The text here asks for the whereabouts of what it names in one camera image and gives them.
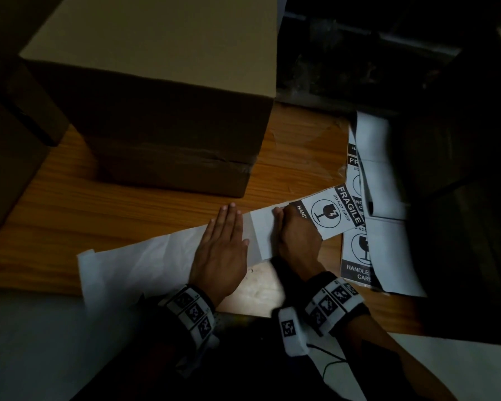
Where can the white label backing strip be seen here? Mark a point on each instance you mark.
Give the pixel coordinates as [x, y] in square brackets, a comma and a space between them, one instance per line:
[150, 258]

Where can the person's left middle finger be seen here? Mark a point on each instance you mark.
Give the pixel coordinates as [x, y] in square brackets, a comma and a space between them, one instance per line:
[230, 221]

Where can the white marker tracker block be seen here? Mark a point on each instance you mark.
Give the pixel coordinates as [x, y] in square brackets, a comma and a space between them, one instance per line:
[292, 332]

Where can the person's left little finger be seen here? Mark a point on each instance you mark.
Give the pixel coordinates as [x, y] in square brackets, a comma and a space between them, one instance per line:
[209, 231]

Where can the person's right forearm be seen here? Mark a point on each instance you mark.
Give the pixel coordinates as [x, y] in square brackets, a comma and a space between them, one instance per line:
[394, 363]

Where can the white marker wristband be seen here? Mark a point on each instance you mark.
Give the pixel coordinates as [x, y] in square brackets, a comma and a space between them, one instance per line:
[190, 313]
[332, 302]

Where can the person's right fingers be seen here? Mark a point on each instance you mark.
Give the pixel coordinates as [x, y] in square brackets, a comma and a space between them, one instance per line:
[281, 219]

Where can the person's left forearm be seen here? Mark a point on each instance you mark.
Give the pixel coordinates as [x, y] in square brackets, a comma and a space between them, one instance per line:
[150, 371]

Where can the large brown cardboard box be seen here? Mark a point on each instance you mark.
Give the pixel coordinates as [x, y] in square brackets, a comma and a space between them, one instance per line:
[150, 79]

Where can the black white warning label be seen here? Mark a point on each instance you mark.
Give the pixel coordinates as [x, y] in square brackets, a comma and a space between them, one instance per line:
[338, 212]

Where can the large dark box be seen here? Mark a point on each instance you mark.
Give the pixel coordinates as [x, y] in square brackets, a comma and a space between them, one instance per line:
[463, 204]

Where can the dark brown cardboard box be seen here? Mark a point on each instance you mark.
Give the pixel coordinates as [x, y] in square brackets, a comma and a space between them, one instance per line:
[12, 121]

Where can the person's right hand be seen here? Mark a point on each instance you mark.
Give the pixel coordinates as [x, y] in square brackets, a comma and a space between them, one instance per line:
[298, 246]

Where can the fanfold stack of warning labels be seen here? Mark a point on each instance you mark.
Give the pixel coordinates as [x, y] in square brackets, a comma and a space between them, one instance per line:
[390, 246]

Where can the person's left thumb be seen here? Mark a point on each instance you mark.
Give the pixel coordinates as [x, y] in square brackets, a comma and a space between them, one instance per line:
[244, 250]

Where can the person's left hand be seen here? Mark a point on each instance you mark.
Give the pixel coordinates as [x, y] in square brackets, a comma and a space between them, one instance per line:
[219, 258]

